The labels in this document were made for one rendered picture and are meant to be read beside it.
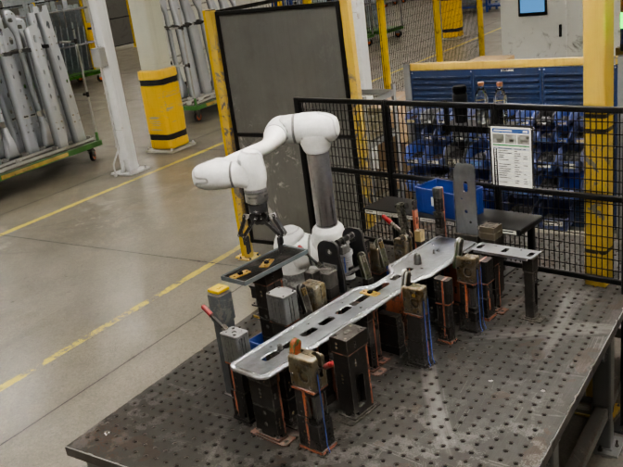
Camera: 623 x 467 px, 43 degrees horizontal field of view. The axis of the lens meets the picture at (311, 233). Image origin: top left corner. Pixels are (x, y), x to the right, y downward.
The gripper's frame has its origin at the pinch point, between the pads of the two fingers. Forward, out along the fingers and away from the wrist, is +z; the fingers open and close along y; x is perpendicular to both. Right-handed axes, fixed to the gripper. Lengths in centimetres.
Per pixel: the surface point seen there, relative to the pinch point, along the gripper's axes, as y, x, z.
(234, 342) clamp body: 1.1, -44.0, 17.8
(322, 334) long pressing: 29.4, -29.4, 21.8
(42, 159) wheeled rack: -511, 557, 95
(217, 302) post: -10.8, -27.6, 10.0
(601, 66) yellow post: 130, 80, -49
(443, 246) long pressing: 63, 57, 22
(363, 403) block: 43, -33, 48
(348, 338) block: 41, -37, 19
